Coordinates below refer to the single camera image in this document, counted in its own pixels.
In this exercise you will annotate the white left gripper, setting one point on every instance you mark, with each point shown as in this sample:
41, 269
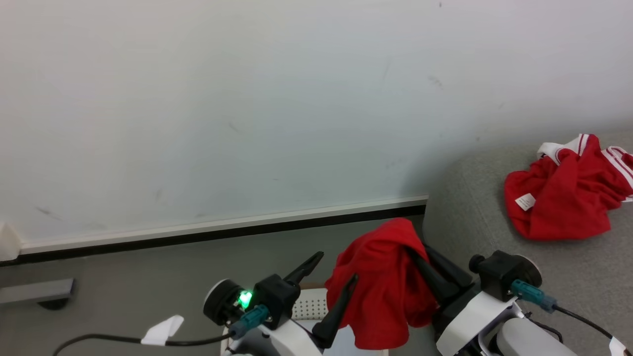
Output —
282, 341

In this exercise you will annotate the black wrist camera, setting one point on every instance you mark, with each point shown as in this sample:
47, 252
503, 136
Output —
274, 296
499, 272

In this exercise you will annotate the grey fabric sofa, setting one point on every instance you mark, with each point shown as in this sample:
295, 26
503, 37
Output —
494, 222

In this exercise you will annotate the white and black baseboard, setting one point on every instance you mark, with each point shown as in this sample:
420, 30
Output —
222, 230

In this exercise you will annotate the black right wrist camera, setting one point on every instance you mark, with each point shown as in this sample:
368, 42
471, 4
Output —
499, 272

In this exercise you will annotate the grey metal floor bracket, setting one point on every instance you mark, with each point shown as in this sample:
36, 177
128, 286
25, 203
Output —
34, 290

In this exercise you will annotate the plain red garment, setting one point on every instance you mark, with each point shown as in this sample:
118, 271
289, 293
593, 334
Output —
381, 277

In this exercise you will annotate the black round floor stopper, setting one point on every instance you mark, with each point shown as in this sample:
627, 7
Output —
53, 304

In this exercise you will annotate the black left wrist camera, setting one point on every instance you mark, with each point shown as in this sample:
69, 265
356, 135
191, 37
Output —
274, 296

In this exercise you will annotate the white wall outlet box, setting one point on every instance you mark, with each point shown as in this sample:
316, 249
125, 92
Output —
7, 242

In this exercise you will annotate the white laundry basket brown rim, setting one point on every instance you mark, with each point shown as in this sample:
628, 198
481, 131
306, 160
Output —
309, 306

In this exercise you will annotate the red garment with white stripes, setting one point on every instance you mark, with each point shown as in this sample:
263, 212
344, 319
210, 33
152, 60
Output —
568, 198

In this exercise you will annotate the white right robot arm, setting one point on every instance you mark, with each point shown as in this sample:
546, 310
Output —
534, 341

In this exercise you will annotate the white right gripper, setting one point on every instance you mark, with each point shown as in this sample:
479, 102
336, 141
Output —
470, 321

